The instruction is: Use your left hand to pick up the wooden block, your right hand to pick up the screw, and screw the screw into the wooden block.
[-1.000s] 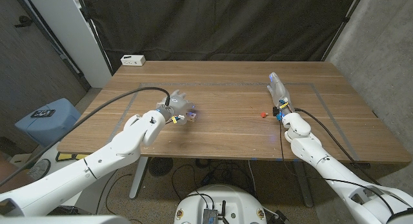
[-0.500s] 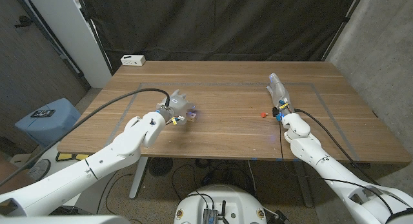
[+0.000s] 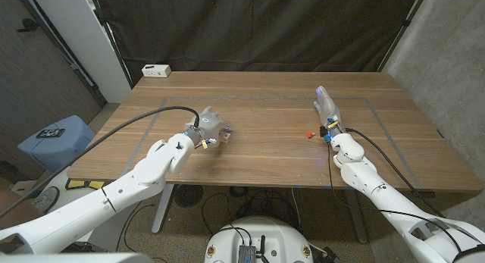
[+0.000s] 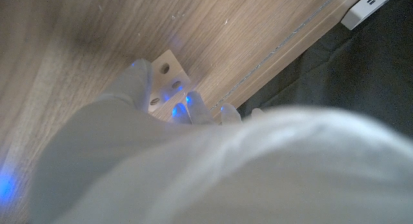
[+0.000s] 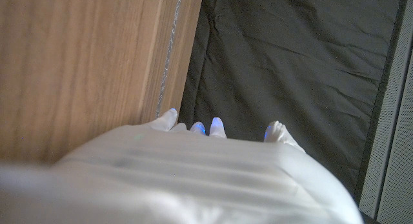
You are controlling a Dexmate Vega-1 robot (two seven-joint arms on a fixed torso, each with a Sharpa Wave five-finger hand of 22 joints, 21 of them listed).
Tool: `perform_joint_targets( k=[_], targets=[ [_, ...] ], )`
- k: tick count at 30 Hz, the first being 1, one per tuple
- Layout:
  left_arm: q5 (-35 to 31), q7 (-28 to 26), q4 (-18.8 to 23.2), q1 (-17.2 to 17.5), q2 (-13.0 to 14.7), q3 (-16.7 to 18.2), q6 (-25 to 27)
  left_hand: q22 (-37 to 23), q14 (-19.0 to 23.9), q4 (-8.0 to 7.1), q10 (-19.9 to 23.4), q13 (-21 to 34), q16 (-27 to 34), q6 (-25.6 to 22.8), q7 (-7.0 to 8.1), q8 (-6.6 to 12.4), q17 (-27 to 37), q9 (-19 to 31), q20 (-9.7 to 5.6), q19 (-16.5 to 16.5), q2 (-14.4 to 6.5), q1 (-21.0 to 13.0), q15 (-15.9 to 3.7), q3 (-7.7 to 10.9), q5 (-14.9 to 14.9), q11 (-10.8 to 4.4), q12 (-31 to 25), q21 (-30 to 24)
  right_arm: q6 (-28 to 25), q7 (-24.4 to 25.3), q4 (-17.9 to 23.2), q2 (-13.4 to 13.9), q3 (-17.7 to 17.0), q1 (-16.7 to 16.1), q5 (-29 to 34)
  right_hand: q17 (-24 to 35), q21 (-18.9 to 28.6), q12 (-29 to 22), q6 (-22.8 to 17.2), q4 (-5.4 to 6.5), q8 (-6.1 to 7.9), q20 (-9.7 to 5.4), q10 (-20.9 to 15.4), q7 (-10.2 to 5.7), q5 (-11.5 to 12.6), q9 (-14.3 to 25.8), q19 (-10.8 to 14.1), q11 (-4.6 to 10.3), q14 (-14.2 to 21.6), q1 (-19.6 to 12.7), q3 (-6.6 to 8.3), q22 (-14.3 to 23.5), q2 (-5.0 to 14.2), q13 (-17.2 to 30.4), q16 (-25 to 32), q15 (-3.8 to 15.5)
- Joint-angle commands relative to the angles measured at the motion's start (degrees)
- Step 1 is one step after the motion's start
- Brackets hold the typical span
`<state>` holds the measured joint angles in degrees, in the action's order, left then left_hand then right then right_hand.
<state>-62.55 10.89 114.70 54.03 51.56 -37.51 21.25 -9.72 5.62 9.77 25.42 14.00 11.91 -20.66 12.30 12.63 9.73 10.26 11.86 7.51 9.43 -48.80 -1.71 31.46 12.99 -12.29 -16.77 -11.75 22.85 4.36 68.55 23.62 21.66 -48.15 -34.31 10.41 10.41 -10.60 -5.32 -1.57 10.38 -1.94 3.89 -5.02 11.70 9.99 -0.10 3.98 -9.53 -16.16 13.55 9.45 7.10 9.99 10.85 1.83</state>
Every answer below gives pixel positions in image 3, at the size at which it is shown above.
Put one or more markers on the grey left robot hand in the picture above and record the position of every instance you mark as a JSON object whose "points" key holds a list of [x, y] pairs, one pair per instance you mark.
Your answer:
{"points": [[206, 124]]}

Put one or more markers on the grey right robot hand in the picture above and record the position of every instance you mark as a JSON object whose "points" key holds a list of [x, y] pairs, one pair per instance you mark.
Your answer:
{"points": [[327, 109]]}

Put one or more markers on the wooden block with holes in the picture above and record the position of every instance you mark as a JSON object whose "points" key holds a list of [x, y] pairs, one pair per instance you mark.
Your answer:
{"points": [[226, 136]]}

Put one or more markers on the red-headed wooden screw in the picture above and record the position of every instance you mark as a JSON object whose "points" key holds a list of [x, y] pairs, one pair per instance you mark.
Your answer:
{"points": [[310, 134]]}

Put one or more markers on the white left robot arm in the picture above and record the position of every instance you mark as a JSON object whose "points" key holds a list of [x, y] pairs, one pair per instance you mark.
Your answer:
{"points": [[125, 191]]}

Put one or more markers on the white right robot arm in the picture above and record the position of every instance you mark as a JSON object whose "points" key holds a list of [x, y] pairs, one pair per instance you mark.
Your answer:
{"points": [[379, 187]]}

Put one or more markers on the wooden table panel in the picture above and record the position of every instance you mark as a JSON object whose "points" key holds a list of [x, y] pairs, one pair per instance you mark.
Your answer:
{"points": [[265, 99]]}

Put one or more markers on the black round floor fan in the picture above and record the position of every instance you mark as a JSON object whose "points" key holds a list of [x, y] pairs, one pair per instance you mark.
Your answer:
{"points": [[188, 195]]}

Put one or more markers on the white power strip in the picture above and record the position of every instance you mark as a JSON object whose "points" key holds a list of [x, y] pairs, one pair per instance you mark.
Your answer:
{"points": [[156, 70]]}

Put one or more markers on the white table leg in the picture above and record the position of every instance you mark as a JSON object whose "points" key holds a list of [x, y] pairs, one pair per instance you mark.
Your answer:
{"points": [[163, 213]]}

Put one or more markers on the black curtain backdrop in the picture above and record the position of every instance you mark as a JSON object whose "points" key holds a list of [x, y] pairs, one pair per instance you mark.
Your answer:
{"points": [[246, 28]]}

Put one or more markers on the grey table leg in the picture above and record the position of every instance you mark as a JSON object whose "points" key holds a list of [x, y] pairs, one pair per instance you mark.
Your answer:
{"points": [[356, 217]]}

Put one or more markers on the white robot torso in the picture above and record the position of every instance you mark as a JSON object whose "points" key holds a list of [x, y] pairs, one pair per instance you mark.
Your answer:
{"points": [[261, 232]]}

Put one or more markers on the yellow and black floor pad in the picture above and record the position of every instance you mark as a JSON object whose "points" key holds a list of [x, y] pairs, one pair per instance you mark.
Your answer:
{"points": [[76, 184]]}

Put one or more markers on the blue stool with phone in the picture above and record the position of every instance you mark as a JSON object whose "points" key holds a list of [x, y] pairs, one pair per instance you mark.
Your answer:
{"points": [[57, 149]]}

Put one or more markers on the white floor platform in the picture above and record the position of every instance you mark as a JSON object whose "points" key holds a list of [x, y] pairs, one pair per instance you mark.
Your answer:
{"points": [[72, 196]]}

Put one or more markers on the black phone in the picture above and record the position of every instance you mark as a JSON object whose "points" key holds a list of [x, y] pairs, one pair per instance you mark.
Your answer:
{"points": [[50, 133]]}

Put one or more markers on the white pillar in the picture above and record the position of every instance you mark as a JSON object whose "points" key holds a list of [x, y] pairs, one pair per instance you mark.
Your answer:
{"points": [[76, 35]]}

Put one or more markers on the grey sneaker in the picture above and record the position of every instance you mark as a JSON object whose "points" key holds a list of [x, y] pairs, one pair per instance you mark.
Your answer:
{"points": [[46, 199]]}

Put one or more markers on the person's bare leg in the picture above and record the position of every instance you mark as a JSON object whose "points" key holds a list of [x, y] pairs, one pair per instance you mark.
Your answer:
{"points": [[15, 210]]}

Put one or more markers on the black backdrop frame pole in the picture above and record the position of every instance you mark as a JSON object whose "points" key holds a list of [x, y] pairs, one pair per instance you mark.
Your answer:
{"points": [[403, 28], [114, 47]]}

